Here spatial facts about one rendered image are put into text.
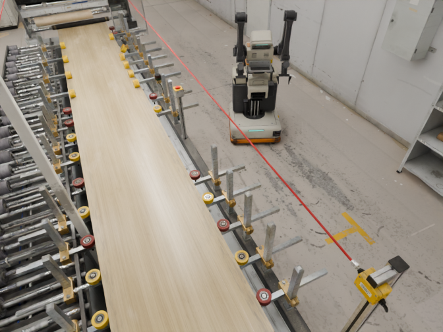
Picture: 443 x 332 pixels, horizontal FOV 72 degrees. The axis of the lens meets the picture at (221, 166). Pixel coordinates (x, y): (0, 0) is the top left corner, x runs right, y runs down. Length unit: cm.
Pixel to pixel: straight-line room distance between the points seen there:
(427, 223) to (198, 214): 236
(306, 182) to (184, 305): 222
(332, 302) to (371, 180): 153
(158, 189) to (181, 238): 46
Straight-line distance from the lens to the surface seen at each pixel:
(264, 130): 375
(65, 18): 549
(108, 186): 232
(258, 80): 345
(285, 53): 311
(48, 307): 166
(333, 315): 275
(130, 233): 200
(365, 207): 345
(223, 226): 192
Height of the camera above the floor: 247
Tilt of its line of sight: 43 degrees down
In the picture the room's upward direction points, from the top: 2 degrees counter-clockwise
